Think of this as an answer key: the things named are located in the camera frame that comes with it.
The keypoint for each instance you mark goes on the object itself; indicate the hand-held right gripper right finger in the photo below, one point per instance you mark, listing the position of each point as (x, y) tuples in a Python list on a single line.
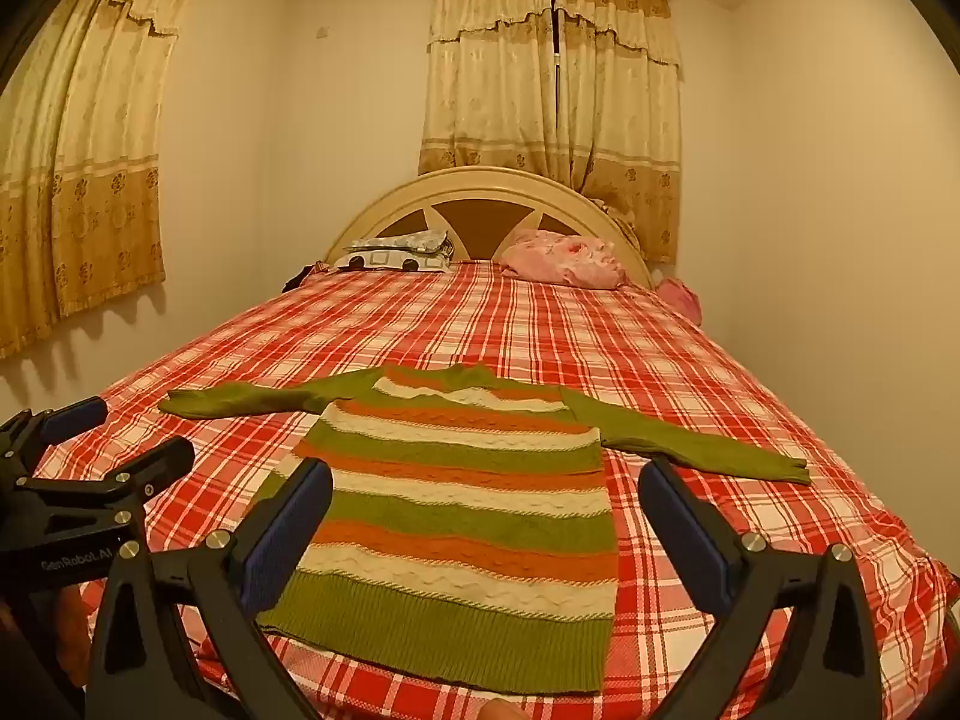
[(686, 532)]

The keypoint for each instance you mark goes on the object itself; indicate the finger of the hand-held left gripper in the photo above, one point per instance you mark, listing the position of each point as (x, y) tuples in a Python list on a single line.
[(75, 416), (150, 465)]

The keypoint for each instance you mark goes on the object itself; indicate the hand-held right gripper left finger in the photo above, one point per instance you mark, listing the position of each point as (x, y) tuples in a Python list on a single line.
[(289, 532)]

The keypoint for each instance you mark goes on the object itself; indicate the green orange striped knit sweater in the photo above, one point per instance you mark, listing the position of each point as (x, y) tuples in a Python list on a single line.
[(465, 510)]

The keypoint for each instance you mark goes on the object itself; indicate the pink cloth beside bed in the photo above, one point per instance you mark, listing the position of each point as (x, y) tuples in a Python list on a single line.
[(679, 296)]

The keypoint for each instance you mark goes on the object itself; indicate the dark cloth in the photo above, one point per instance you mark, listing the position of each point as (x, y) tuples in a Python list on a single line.
[(300, 277)]

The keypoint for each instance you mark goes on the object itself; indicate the wide beige floral curtain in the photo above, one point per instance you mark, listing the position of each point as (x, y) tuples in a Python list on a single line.
[(90, 165)]

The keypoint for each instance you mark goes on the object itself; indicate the red plaid bedsheet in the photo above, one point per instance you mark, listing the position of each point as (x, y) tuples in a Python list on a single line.
[(525, 315)]

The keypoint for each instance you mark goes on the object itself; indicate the grey white printed pillow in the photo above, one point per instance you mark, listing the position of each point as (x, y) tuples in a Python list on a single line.
[(390, 255)]

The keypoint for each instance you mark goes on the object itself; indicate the pink pillow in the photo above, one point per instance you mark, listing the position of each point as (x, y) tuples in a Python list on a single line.
[(562, 259)]

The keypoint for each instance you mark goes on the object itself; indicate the cream wooden headboard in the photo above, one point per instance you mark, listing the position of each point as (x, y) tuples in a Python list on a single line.
[(487, 184)]

